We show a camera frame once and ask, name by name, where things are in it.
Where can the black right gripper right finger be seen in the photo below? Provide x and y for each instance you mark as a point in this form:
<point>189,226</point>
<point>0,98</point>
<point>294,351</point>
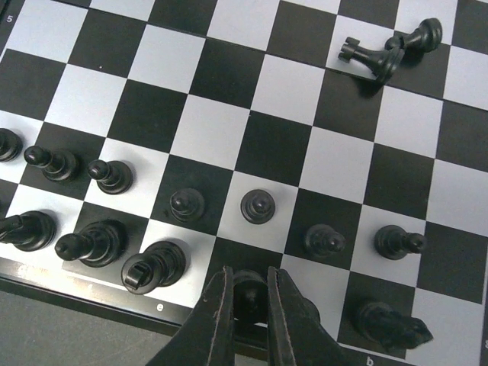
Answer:
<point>295,334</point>

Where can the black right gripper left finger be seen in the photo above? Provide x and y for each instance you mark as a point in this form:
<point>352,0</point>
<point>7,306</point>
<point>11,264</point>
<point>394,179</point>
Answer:
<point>206,337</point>

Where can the black queen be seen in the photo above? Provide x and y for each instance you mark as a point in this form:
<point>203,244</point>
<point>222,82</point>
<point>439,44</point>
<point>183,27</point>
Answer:
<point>250,297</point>

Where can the black knight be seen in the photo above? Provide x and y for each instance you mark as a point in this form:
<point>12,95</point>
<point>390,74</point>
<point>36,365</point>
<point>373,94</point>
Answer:
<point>379,322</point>

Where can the black king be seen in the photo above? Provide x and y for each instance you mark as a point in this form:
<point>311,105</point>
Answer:
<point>162,264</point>

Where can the black pawn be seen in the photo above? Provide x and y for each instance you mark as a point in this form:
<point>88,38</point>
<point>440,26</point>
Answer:
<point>11,145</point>
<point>187,205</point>
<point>114,177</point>
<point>394,243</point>
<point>322,241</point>
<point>257,206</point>
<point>59,165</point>
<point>425,38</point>

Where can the black bishop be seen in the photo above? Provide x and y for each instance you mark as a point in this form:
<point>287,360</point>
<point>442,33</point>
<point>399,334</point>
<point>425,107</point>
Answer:
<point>97,245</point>
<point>28,232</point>

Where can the black rook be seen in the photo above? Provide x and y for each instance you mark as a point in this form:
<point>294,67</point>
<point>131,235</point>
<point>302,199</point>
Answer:
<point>382,63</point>

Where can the black white chessboard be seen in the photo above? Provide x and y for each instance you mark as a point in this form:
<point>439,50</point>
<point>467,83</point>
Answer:
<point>231,96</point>

